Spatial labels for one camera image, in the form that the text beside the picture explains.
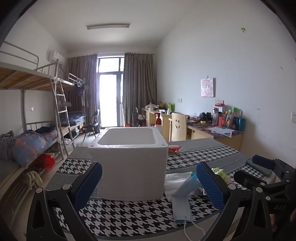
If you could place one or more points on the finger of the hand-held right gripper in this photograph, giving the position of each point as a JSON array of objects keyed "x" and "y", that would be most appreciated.
[
  {"x": 263, "y": 162},
  {"x": 247, "y": 177}
]

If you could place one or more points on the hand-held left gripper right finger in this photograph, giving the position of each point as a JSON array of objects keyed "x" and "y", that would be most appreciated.
[{"x": 211, "y": 185}]

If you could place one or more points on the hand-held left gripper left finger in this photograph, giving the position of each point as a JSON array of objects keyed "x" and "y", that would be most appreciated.
[{"x": 89, "y": 185}]

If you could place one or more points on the yellow-green cloth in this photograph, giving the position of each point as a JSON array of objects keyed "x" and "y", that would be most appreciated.
[{"x": 219, "y": 172}]

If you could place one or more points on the blue face mask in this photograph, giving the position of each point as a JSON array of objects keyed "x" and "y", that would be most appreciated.
[{"x": 182, "y": 204}]

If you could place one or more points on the white plastic bag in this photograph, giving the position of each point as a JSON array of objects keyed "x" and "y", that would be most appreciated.
[{"x": 172, "y": 183}]

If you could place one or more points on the white foam box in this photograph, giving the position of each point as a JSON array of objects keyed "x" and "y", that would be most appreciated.
[{"x": 129, "y": 171}]

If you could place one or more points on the wooden desk with patterned top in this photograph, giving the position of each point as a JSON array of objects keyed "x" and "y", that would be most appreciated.
[{"x": 222, "y": 140}]

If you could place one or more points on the red plastic bag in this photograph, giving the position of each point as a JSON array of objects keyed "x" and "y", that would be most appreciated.
[{"x": 46, "y": 161}]

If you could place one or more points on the houndstooth tablecloth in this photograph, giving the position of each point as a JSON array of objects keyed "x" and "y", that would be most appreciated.
[{"x": 129, "y": 215}]

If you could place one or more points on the row of toiletry bottles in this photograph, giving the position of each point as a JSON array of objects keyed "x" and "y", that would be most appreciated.
[{"x": 233, "y": 120}]

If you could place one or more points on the printed papers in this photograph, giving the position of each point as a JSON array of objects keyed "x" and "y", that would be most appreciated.
[{"x": 222, "y": 131}]

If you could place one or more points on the red snack packet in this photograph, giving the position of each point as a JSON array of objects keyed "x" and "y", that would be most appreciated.
[{"x": 173, "y": 148}]

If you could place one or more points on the pale cloth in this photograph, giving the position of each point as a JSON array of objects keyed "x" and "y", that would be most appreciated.
[{"x": 33, "y": 179}]

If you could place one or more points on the black folding chair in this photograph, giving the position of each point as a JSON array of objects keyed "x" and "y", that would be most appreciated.
[{"x": 92, "y": 126}]

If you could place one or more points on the wooden chair with smiley face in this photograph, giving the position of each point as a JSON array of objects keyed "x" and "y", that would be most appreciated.
[{"x": 178, "y": 129}]

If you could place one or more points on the blue plaid bedding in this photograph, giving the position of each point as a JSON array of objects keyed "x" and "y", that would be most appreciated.
[{"x": 76, "y": 117}]

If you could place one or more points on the blue orange quilt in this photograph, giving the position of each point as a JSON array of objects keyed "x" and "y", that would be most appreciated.
[{"x": 30, "y": 146}]

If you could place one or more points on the grey metal bunk ladder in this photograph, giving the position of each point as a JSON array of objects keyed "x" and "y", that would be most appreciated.
[{"x": 62, "y": 115}]

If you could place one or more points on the black bag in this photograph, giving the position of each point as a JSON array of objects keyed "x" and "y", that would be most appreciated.
[{"x": 137, "y": 118}]

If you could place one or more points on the white pump bottle red cap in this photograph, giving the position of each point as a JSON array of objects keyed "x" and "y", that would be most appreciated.
[{"x": 158, "y": 121}]

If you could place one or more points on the green box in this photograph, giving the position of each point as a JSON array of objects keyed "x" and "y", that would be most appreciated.
[{"x": 170, "y": 107}]

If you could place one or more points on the purple grey blanket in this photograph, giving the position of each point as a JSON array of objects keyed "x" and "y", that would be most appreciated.
[{"x": 7, "y": 144}]

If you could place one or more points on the light wooden desk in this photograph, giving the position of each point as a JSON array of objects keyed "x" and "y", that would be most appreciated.
[{"x": 150, "y": 115}]

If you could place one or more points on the glass balcony door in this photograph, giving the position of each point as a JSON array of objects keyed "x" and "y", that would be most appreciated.
[{"x": 109, "y": 92}]

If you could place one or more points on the dark hanging clothes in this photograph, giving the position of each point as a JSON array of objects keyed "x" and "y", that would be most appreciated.
[{"x": 79, "y": 89}]

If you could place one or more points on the white desk clutter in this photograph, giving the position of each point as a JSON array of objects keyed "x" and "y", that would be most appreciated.
[{"x": 151, "y": 106}]

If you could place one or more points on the small grey metal bunk bed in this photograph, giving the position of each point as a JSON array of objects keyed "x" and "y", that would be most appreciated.
[{"x": 74, "y": 80}]

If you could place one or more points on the brown curtain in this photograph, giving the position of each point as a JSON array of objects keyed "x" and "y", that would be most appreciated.
[
  {"x": 138, "y": 81},
  {"x": 81, "y": 69}
]

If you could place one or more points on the large grey metal bunk bed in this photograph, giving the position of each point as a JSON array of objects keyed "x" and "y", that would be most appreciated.
[{"x": 23, "y": 76}]

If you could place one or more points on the white air conditioner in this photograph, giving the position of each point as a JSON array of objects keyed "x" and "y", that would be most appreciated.
[{"x": 55, "y": 56}]

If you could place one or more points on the ceiling tube light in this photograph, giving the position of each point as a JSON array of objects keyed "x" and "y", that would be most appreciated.
[{"x": 108, "y": 26}]

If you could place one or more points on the white wall socket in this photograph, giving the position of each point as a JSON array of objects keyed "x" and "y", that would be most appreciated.
[
  {"x": 219, "y": 101},
  {"x": 294, "y": 117}
]

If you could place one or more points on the pink cartoon wall poster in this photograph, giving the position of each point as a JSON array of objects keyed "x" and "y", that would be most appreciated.
[{"x": 207, "y": 87}]

